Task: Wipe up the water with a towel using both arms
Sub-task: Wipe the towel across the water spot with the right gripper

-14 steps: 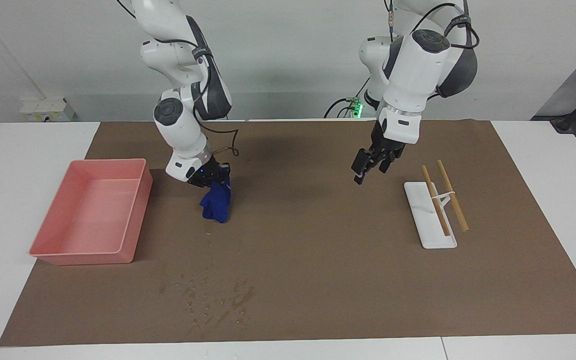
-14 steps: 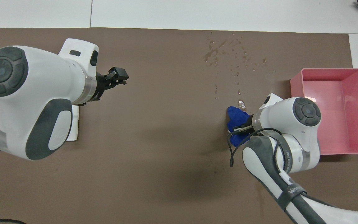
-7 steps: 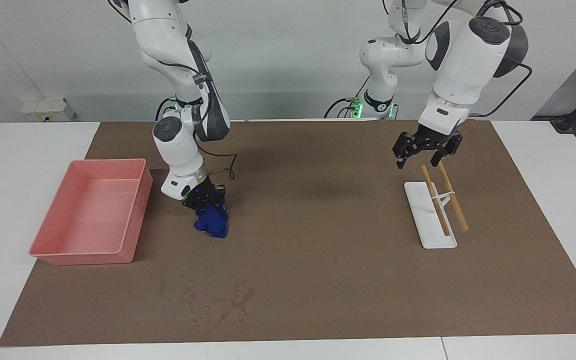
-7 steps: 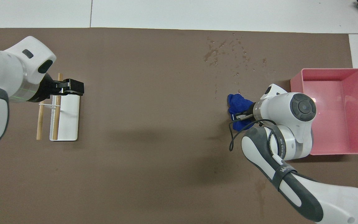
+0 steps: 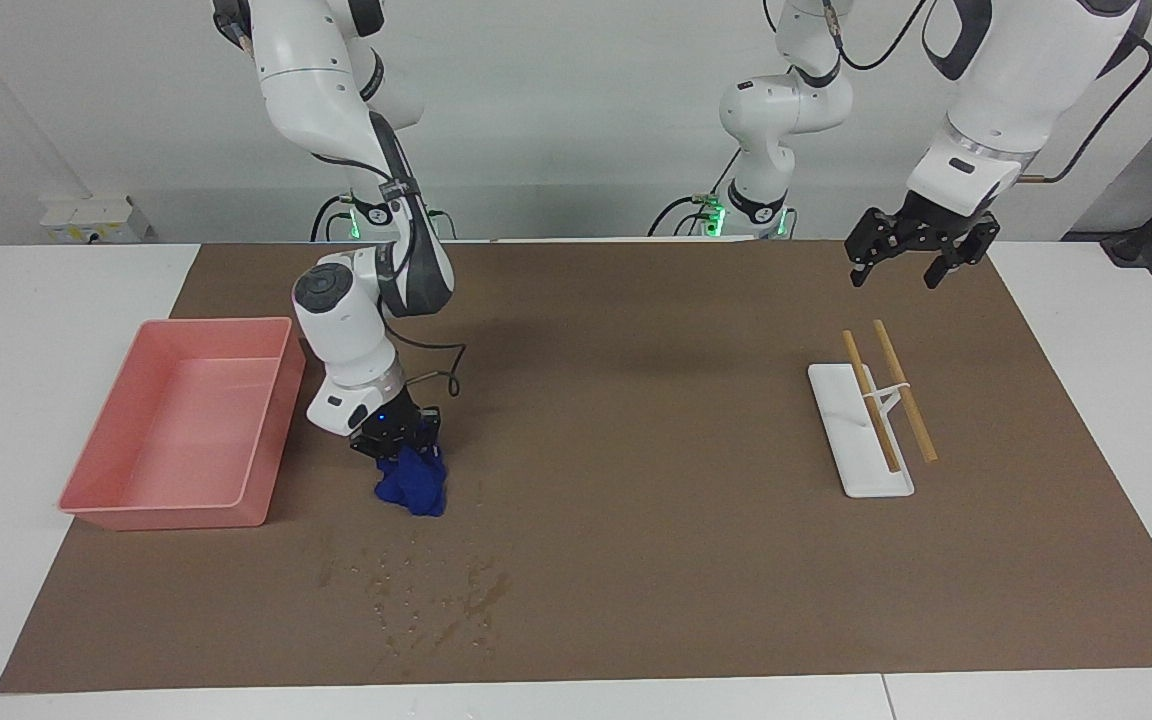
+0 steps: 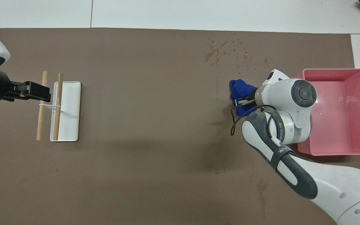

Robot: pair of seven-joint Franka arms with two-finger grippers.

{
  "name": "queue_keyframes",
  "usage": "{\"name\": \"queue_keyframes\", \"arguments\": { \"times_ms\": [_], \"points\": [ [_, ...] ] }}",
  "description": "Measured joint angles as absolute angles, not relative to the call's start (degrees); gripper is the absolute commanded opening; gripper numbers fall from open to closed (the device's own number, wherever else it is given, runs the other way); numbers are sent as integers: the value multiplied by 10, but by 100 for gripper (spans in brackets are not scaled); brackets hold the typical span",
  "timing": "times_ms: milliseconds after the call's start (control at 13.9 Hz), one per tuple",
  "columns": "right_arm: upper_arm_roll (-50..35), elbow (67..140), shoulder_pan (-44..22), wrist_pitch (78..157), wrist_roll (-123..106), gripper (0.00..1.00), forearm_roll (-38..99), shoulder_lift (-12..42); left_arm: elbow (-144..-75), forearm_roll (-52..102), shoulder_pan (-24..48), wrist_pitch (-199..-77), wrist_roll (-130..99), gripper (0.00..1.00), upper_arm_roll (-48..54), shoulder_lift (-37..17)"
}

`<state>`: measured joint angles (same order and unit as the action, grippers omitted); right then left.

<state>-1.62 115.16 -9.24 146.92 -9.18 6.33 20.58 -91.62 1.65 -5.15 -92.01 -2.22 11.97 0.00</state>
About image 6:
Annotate pink plastic bin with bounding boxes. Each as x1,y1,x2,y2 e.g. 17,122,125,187
294,68,360,156

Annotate brown table mat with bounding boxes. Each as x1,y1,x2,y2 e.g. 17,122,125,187
0,27,360,225

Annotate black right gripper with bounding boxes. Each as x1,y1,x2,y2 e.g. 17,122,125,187
236,87,258,108

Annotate blue towel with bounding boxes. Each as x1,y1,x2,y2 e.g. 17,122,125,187
229,79,258,117

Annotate white towel rack wooden bars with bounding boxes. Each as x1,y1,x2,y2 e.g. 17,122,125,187
36,71,82,142

